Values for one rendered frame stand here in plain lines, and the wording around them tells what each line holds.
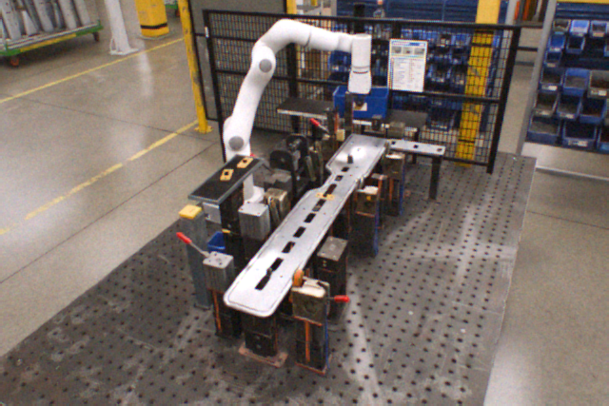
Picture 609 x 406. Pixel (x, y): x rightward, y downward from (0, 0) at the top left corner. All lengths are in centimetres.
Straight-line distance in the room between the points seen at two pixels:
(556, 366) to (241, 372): 173
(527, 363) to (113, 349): 202
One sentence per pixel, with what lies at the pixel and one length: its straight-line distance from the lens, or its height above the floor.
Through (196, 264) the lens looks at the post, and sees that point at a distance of 188.
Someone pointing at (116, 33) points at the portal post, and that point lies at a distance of 883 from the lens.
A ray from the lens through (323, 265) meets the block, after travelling 171.
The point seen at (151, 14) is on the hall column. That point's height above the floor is 44.
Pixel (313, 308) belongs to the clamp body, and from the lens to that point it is 154.
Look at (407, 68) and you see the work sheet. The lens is 279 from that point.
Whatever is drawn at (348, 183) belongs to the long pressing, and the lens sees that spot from 215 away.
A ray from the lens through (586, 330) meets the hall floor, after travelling 317.
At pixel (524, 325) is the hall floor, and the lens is 305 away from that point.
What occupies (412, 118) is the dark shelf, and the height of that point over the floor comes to 103.
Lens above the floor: 211
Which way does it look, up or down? 30 degrees down
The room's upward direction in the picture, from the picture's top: 2 degrees counter-clockwise
